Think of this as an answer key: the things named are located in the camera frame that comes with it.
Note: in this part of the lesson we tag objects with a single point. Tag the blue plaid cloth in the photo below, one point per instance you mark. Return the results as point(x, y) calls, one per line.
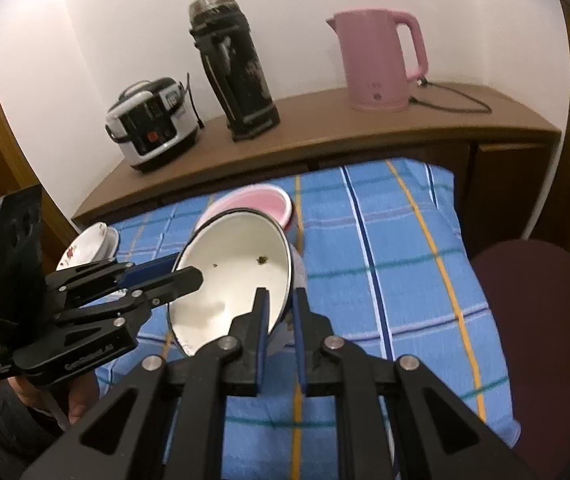
point(390, 270)

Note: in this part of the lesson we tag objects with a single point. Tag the white black rice cooker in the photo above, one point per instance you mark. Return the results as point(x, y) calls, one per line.
point(152, 130)

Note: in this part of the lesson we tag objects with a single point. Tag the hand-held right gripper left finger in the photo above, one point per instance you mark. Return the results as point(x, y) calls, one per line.
point(264, 345)

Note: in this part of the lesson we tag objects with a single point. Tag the brown wooden cabinet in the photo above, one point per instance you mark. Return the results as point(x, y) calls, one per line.
point(365, 130)

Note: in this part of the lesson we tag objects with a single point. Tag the person's left hand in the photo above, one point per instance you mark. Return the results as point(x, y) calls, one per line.
point(82, 402)

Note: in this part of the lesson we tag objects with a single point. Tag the black thermos flask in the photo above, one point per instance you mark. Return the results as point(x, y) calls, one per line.
point(235, 70)

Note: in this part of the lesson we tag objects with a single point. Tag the white enamel bowl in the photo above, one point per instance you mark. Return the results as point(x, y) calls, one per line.
point(235, 275)

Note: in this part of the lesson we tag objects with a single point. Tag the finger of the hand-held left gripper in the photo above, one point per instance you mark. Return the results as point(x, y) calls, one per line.
point(147, 271)
point(175, 282)

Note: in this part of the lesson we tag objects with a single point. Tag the pink bowl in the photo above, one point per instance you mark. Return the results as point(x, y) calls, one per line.
point(265, 202)

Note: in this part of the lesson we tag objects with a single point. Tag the pink electric kettle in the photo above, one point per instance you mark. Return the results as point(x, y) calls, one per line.
point(375, 60)

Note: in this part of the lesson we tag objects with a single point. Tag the maroon chair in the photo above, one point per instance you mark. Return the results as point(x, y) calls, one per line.
point(550, 335)

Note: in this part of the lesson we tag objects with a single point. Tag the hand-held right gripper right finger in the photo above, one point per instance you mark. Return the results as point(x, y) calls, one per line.
point(299, 350)

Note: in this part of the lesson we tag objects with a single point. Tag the floral white plate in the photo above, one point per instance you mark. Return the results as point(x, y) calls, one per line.
point(82, 247)

